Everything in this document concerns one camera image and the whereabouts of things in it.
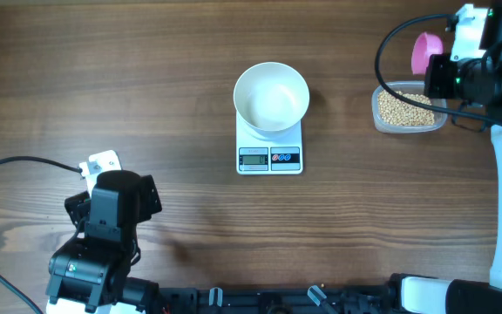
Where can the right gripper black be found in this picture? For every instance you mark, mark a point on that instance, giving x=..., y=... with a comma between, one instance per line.
x=436, y=85

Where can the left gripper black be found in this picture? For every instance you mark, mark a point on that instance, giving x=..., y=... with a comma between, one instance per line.
x=80, y=208

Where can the pink measuring scoop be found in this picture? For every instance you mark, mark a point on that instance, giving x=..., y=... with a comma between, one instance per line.
x=425, y=46

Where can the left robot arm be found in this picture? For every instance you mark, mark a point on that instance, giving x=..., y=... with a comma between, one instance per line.
x=90, y=272

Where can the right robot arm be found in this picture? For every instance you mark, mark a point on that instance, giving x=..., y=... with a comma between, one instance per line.
x=422, y=294

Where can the white kitchen scale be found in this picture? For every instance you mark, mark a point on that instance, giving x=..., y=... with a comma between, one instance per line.
x=260, y=153

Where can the white bowl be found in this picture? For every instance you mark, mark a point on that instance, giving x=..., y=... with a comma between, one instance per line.
x=271, y=97

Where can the pile of dried soybeans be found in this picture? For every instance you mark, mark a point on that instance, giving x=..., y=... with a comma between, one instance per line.
x=398, y=113

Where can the clear plastic container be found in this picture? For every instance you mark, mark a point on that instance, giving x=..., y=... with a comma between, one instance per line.
x=412, y=90

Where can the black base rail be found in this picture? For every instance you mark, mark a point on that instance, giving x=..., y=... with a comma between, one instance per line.
x=315, y=299

